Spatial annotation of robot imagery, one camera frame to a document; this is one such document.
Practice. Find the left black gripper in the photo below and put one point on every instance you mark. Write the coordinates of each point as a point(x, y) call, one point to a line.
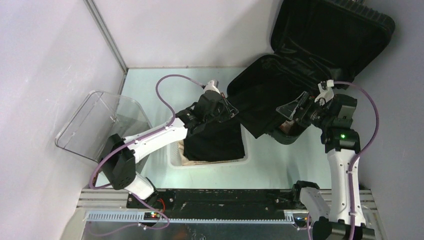
point(229, 111)

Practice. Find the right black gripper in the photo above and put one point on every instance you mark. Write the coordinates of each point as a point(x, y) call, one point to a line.
point(306, 101)

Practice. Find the black garment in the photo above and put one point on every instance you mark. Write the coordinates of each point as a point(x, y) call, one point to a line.
point(219, 141)
point(257, 111)

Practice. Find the beige cloth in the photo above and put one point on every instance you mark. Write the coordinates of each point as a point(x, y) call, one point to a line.
point(186, 162)

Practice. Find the white perforated plastic basket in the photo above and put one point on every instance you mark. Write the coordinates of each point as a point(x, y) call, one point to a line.
point(174, 159)

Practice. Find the black ribbed hard-shell suitcase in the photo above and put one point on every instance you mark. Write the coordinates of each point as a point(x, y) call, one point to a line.
point(314, 41)

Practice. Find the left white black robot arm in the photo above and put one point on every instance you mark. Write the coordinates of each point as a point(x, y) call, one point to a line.
point(121, 154)

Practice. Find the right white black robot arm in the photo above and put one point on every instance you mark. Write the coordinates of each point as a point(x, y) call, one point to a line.
point(343, 219)

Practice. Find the clear acrylic bin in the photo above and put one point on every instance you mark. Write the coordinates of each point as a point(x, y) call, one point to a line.
point(101, 115)

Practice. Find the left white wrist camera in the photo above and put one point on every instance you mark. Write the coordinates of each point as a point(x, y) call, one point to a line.
point(212, 85)

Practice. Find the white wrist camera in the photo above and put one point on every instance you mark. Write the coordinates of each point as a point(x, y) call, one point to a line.
point(326, 93)
point(212, 85)

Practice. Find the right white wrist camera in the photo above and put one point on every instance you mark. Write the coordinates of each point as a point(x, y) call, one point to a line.
point(326, 93)

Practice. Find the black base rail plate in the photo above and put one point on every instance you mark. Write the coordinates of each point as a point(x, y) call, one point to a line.
point(226, 204)

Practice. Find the aluminium frame rail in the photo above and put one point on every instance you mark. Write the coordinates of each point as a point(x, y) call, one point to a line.
point(121, 206)

